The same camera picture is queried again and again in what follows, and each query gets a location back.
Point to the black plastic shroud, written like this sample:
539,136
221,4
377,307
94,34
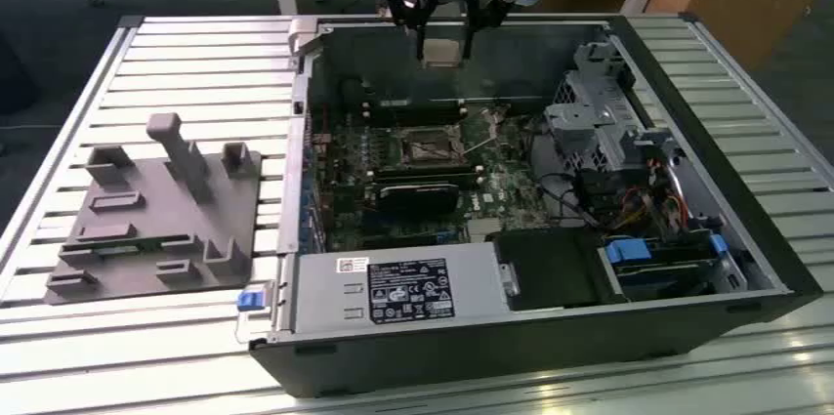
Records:
553,268

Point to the silver power supply with label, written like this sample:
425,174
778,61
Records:
312,288

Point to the RAM slot with white clips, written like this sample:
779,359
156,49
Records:
416,100
423,176
416,114

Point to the black graphics card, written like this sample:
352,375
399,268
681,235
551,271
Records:
416,197

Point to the silver CPU plate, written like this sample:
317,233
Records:
444,56

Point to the grey parts rack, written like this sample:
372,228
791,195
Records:
162,249

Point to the blue case latch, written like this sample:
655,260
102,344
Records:
252,302

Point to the green motherboard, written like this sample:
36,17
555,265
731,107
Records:
515,176

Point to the grey metal disk bay cage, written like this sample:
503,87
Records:
585,117

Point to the blue disk carrier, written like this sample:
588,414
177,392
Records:
627,251

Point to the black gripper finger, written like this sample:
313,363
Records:
467,39
421,39

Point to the CPU socket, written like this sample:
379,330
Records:
429,151

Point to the silver finned chipset heatsink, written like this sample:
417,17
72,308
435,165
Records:
484,225

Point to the black open PC case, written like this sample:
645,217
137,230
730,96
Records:
456,361

